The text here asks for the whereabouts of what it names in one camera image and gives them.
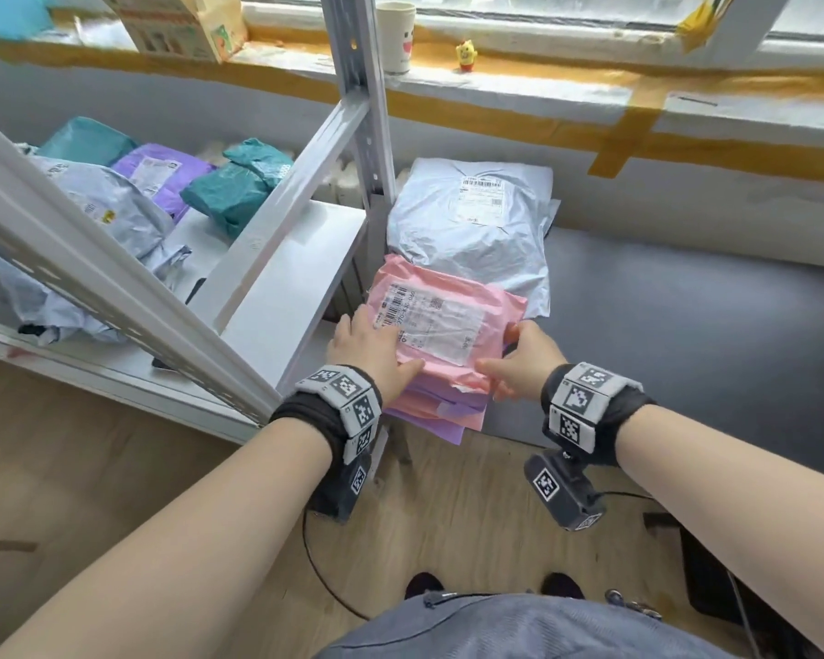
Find white metal shelf rack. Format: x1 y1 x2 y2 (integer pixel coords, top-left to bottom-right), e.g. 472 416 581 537
0 0 413 447

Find teal mailer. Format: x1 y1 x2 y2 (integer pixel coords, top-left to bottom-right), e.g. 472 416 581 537
180 137 295 240
38 115 138 167

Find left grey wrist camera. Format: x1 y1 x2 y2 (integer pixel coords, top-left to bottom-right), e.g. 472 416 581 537
309 428 389 523

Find marker wristband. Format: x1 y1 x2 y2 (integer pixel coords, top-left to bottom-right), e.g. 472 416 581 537
268 364 385 468
540 362 658 468

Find white framed window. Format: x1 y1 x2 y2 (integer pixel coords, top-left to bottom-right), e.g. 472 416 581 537
240 0 824 70

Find blue plastic basket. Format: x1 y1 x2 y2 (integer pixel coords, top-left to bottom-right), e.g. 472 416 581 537
0 0 55 40

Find person's left hand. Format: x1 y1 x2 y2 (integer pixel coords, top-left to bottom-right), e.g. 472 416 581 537
326 305 427 409

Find pink plastic package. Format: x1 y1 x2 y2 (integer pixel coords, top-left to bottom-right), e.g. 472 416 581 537
367 253 528 395
383 387 489 433

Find white paper cup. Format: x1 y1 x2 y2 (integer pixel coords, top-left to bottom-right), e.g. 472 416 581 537
375 0 417 76

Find right marker wristband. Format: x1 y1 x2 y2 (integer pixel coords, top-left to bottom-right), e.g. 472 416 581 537
540 362 658 468

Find white radiator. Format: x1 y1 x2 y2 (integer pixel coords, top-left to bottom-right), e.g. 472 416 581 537
199 138 413 208

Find person's right forearm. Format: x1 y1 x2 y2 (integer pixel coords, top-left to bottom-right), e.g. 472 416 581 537
617 404 824 659

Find left black camera cable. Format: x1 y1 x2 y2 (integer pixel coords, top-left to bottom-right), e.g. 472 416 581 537
301 511 372 622

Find colourful printed paper box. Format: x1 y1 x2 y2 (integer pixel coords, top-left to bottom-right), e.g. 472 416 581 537
95 0 250 65

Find yellow tape piece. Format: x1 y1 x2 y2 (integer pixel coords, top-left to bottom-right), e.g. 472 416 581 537
676 0 740 52

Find person's left forearm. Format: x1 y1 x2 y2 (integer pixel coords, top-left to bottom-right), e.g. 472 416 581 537
0 417 334 659

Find black smartphone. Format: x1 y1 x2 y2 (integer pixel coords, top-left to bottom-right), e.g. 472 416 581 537
152 275 209 372

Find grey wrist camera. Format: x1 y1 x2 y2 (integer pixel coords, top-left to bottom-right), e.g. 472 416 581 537
309 428 389 523
524 448 607 533

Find person's right hand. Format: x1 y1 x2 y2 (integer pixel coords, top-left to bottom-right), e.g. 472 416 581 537
474 319 569 404

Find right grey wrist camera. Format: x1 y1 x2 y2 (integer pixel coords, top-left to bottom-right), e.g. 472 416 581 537
524 448 607 533

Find left marker wristband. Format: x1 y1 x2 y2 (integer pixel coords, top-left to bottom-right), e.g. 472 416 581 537
268 364 385 468

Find grey-white mailer bag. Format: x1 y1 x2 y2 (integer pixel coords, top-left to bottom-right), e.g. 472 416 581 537
386 157 562 320

